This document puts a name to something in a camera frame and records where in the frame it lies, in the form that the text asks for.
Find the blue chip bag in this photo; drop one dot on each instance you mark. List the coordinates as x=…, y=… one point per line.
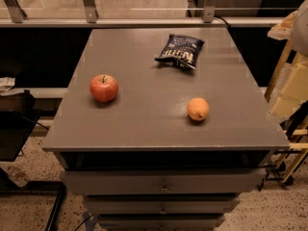
x=181, y=51

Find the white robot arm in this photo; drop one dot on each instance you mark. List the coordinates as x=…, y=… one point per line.
x=299, y=35

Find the red apple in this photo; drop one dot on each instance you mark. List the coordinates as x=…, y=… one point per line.
x=103, y=88

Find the grey drawer cabinet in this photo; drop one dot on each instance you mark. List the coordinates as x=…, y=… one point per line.
x=147, y=126

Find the orange fruit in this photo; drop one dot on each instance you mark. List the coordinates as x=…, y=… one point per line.
x=198, y=109

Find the middle drawer with knob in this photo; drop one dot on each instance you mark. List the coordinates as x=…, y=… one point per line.
x=151, y=205

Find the drawer with knob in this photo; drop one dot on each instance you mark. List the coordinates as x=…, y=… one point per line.
x=151, y=205
x=162, y=181

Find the top drawer with knob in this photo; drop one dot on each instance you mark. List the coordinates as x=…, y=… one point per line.
x=162, y=181

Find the bottom drawer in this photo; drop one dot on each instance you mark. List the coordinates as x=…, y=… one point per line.
x=159, y=222

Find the black side table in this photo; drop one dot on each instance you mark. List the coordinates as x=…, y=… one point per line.
x=18, y=117

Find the crumpled white paper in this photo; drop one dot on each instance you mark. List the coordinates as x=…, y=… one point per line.
x=6, y=83

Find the metal railing post right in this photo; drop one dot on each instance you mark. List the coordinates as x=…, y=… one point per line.
x=208, y=11

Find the metal railing post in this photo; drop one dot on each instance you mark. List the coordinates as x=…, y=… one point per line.
x=208, y=11
x=16, y=12
x=90, y=11

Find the metal railing post middle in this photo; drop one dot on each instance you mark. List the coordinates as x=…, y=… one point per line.
x=90, y=11

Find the metal railing post left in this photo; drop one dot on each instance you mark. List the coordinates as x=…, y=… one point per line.
x=16, y=12

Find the black floor frame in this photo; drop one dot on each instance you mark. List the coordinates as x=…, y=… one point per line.
x=34, y=207

